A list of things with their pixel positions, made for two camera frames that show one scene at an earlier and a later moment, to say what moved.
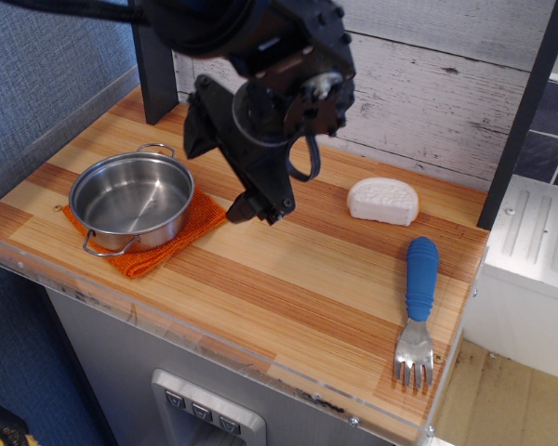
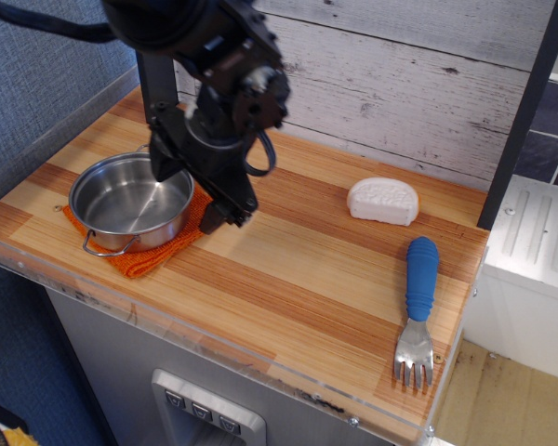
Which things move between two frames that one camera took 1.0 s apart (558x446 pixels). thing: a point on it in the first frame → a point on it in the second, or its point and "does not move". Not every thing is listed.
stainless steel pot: x=131 y=197 does not move
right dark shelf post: x=525 y=111 does not move
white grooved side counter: x=524 y=302 does not move
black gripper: x=209 y=122 → x=207 y=146
